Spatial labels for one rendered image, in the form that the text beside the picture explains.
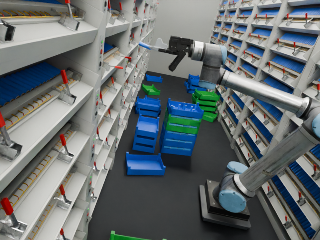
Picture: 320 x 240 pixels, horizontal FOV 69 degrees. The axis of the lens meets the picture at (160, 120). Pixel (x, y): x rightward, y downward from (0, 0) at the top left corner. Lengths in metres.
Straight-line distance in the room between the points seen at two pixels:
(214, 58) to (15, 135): 0.92
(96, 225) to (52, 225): 0.68
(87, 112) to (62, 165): 0.23
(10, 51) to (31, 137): 0.19
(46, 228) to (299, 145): 1.09
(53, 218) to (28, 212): 0.25
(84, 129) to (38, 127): 0.38
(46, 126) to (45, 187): 0.19
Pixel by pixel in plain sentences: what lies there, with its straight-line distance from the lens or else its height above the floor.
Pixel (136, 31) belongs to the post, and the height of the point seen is 0.99.
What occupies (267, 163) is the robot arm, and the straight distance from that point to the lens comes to 1.32.
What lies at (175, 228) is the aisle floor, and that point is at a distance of 1.58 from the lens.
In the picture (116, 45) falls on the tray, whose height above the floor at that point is 0.94.
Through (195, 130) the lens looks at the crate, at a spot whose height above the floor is 0.28.
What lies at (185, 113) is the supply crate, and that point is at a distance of 2.04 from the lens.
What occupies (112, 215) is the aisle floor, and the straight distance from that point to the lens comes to 1.57.
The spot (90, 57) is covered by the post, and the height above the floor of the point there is 0.99.
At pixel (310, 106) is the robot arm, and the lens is 1.36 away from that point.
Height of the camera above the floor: 1.16
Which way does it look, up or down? 24 degrees down
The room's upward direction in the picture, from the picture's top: 12 degrees clockwise
